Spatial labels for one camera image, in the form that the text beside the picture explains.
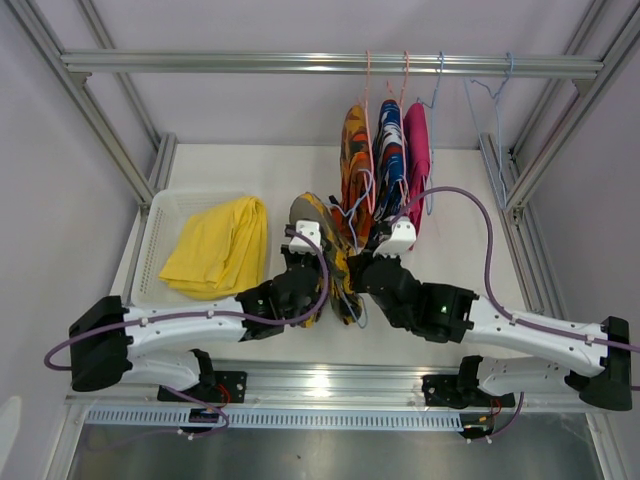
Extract blue hanger of camouflage trousers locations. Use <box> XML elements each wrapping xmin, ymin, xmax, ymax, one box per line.
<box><xmin>327</xmin><ymin>168</ymin><xmax>374</xmax><ymax>330</ymax></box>

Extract aluminium hanging rail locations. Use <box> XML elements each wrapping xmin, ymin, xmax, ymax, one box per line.
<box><xmin>61</xmin><ymin>49</ymin><xmax>604</xmax><ymax>80</ymax></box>

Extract orange camouflage trousers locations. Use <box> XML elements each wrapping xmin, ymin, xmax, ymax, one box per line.
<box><xmin>330</xmin><ymin>105</ymin><xmax>373</xmax><ymax>248</ymax></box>

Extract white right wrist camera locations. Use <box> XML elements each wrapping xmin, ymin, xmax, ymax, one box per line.
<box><xmin>373</xmin><ymin>217</ymin><xmax>417</xmax><ymax>257</ymax></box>

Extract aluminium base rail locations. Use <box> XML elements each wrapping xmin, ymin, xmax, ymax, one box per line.
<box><xmin>65</xmin><ymin>359</ymin><xmax>604</xmax><ymax>413</ymax></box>

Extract white plastic basket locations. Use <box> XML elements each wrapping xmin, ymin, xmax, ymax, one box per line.
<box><xmin>131</xmin><ymin>188</ymin><xmax>245</xmax><ymax>307</ymax></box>

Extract white slotted cable duct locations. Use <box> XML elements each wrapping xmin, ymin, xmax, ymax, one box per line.
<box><xmin>85</xmin><ymin>406</ymin><xmax>480</xmax><ymax>432</ymax></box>

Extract light blue wire hanger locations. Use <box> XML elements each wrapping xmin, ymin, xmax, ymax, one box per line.
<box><xmin>463</xmin><ymin>52</ymin><xmax>515</xmax><ymax>211</ymax></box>

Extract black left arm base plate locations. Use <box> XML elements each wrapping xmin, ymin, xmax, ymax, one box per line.
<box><xmin>183</xmin><ymin>371</ymin><xmax>248</xmax><ymax>404</ymax></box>

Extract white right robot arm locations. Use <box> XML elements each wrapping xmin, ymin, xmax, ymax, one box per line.
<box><xmin>348</xmin><ymin>253</ymin><xmax>633</xmax><ymax>411</ymax></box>

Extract blue white patterned trousers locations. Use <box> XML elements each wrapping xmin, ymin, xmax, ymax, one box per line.
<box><xmin>373</xmin><ymin>99</ymin><xmax>407</xmax><ymax>222</ymax></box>

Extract olive yellow camouflage trousers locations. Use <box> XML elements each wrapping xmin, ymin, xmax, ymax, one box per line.
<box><xmin>289</xmin><ymin>192</ymin><xmax>364</xmax><ymax>325</ymax></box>

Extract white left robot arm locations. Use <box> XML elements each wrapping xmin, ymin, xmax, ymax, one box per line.
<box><xmin>69</xmin><ymin>248</ymin><xmax>328</xmax><ymax>401</ymax></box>

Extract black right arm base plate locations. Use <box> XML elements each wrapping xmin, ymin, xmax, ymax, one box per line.
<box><xmin>421</xmin><ymin>374</ymin><xmax>516</xmax><ymax>410</ymax></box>

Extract pink trousers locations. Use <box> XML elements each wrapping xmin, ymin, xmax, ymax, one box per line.
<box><xmin>403</xmin><ymin>102</ymin><xmax>431</xmax><ymax>235</ymax></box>

